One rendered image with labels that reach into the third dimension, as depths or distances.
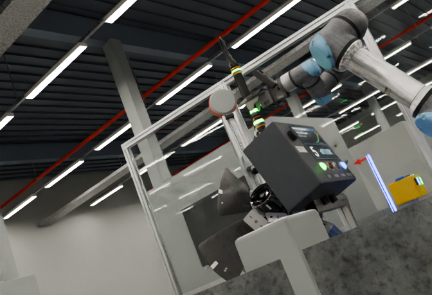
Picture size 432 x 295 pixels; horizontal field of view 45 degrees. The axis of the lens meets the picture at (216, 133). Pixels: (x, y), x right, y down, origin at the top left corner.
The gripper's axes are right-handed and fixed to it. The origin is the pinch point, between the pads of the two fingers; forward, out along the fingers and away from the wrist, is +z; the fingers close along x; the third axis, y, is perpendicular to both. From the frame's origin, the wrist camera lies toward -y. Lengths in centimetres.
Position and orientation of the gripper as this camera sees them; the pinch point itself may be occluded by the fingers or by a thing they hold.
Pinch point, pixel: (243, 103)
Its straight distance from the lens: 223.3
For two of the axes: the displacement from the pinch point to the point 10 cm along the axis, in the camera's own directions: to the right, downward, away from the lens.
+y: 3.7, 8.9, -2.7
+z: -7.7, 4.6, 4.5
